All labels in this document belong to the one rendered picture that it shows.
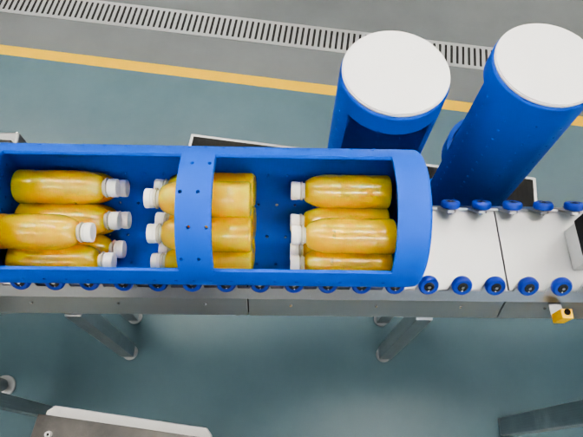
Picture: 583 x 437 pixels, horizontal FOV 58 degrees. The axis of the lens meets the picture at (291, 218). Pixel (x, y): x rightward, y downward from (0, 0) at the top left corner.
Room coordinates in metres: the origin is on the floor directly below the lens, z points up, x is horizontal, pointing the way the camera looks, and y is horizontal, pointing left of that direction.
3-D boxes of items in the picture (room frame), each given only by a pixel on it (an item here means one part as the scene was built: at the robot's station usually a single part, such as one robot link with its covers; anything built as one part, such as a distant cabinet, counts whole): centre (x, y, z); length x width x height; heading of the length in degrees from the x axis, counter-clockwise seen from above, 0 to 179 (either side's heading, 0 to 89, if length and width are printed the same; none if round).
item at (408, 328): (0.42, -0.39, 0.31); 0.06 x 0.06 x 0.63; 3
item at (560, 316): (0.37, -0.62, 0.92); 0.08 x 0.03 x 0.05; 3
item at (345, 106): (0.93, -0.24, 0.59); 0.28 x 0.28 x 0.88
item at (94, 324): (0.37, 0.59, 0.31); 0.06 x 0.06 x 0.63; 3
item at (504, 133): (0.99, -0.64, 0.59); 0.28 x 0.28 x 0.88
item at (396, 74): (0.93, -0.24, 1.03); 0.28 x 0.28 x 0.01
